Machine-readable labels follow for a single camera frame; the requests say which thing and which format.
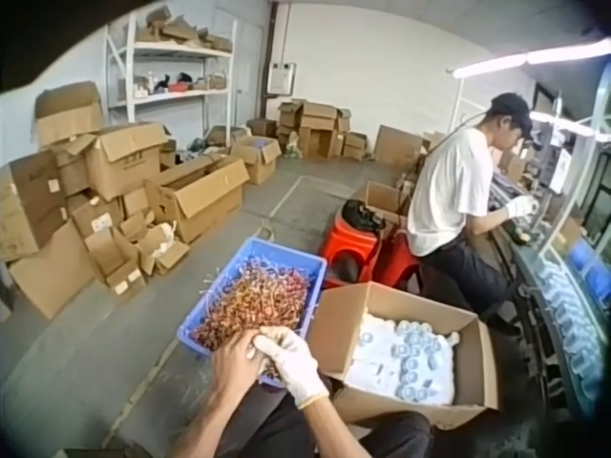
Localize person's right hand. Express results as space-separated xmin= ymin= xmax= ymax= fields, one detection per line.
xmin=251 ymin=325 xmax=331 ymax=410

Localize person's left hand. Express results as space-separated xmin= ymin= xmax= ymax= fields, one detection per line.
xmin=209 ymin=328 xmax=263 ymax=397

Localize heap of brown small parts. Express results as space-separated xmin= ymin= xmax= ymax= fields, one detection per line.
xmin=190 ymin=257 xmax=316 ymax=352

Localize open cardboard box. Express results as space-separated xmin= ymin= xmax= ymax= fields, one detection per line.
xmin=305 ymin=281 xmax=500 ymax=430

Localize blue plastic crate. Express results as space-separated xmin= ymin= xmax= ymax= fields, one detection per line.
xmin=177 ymin=237 xmax=328 ymax=355

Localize red plastic stool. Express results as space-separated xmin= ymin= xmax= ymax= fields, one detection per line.
xmin=371 ymin=233 xmax=424 ymax=292
xmin=318 ymin=214 xmax=383 ymax=290

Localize heap of white round parts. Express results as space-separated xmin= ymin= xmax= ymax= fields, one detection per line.
xmin=346 ymin=317 xmax=462 ymax=406

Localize black plastic bag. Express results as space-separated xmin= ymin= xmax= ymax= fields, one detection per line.
xmin=341 ymin=198 xmax=383 ymax=231

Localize long open carton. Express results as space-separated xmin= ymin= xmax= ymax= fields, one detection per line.
xmin=145 ymin=155 xmax=250 ymax=244

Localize person's legs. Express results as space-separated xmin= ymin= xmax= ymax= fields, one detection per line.
xmin=223 ymin=376 xmax=433 ymax=458

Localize small open carton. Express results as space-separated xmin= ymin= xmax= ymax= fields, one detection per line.
xmin=350 ymin=180 xmax=411 ymax=225

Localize carton with blue contents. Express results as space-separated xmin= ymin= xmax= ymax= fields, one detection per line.
xmin=230 ymin=135 xmax=282 ymax=185

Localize dark brown carton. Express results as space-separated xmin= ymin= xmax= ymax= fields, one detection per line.
xmin=245 ymin=117 xmax=278 ymax=139

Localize stack of cartons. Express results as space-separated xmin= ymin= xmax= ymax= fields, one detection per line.
xmin=276 ymin=98 xmax=369 ymax=161

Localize flat brown carton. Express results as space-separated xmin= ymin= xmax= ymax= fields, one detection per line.
xmin=374 ymin=124 xmax=431 ymax=168

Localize heap of cardboard cartons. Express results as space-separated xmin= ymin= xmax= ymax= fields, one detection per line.
xmin=0 ymin=80 xmax=192 ymax=319

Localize assembly line workbench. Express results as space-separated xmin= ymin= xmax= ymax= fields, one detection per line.
xmin=486 ymin=75 xmax=611 ymax=421

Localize row of white parts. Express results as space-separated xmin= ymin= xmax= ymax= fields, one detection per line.
xmin=534 ymin=257 xmax=605 ymax=378

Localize white metal shelf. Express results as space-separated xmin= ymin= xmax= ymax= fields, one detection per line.
xmin=103 ymin=7 xmax=239 ymax=139

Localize short tube lamp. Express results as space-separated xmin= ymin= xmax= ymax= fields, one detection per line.
xmin=529 ymin=110 xmax=611 ymax=139

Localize long tube lamp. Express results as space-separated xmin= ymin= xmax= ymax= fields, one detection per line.
xmin=451 ymin=45 xmax=611 ymax=80

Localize grey wall box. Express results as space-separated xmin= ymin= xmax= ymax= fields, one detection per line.
xmin=266 ymin=61 xmax=297 ymax=94

